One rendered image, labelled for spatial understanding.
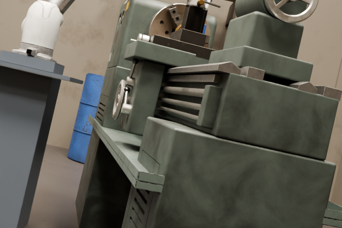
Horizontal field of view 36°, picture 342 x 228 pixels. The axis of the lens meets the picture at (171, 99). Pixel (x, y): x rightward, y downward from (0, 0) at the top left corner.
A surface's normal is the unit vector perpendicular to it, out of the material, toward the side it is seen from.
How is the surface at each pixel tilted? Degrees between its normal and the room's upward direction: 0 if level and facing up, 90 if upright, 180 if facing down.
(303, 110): 90
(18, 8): 90
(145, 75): 90
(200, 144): 90
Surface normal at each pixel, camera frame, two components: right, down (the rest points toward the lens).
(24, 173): 0.04, 0.00
